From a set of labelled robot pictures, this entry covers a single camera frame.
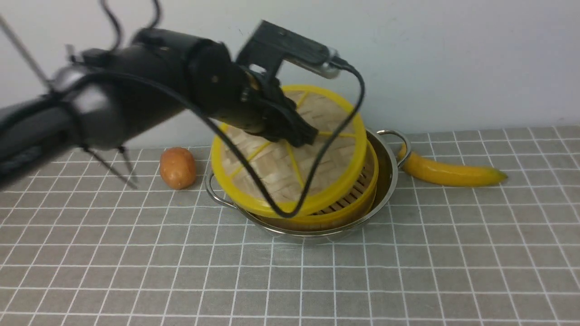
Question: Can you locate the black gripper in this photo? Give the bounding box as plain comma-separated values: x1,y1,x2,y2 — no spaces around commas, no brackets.
188,43,319,147

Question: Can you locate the yellow bamboo steamer lid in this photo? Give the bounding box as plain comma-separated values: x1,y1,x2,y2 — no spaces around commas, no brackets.
211,85,367,217

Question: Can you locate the yellow bamboo steamer basket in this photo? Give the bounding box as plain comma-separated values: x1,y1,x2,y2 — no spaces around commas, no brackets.
256,140,378,232

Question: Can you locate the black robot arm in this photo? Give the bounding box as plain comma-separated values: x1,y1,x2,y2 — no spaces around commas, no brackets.
1,21,332,187

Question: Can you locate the brown potato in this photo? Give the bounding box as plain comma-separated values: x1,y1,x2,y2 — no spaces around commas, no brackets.
159,147,197,190

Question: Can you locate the yellow banana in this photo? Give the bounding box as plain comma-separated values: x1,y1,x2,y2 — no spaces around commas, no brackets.
397,143,508,187

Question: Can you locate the grey grid tablecloth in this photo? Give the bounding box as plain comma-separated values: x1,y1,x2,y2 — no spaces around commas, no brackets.
0,125,580,326

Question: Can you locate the black camera cable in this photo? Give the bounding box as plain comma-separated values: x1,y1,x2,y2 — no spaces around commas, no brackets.
59,59,366,219

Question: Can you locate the stainless steel two-handled pot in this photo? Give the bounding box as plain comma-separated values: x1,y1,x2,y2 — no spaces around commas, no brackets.
204,130,411,245

